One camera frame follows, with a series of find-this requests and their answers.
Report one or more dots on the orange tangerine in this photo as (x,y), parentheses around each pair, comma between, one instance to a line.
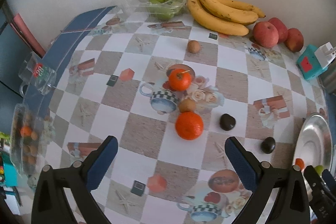
(189,125)
(299,163)

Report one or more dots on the clear plastic fruit box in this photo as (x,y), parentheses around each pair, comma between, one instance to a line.
(18,113)

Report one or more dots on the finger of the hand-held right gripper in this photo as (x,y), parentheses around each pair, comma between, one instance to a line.
(330,182)
(316,183)

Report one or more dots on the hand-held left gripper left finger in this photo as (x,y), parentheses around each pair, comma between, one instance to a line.
(102,161)

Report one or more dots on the yellow banana bunch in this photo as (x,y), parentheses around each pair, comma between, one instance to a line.
(218,22)

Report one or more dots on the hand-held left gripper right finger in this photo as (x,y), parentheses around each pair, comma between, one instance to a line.
(241,163)

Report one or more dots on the teal box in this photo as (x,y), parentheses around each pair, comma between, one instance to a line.
(9,175)

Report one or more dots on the steel thermos jug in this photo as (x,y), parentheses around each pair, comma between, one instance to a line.
(329,81)

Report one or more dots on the clear plastic produce tray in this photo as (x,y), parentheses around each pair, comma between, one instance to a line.
(143,1)

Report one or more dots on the checkered printed tablecloth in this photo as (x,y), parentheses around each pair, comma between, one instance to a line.
(147,140)

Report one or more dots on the small brown round fruit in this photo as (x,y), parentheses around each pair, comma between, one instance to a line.
(193,46)
(187,105)

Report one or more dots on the red apple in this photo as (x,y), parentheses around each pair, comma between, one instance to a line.
(295,39)
(280,27)
(265,34)

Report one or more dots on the dark round fruit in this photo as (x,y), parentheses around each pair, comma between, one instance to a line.
(227,121)
(268,144)

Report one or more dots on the blue and white toy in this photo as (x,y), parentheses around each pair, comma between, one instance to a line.
(309,64)

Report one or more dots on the glass mug with red label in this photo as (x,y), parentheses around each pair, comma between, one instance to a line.
(39,71)

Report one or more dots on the tangerine with stem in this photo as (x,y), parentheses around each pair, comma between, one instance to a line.
(179,79)

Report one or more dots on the green printed package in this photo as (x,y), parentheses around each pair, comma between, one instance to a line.
(3,136)

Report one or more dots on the round metal plate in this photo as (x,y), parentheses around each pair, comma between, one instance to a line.
(312,142)

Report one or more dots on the pile of small orange fruits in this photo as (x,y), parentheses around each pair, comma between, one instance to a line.
(26,140)

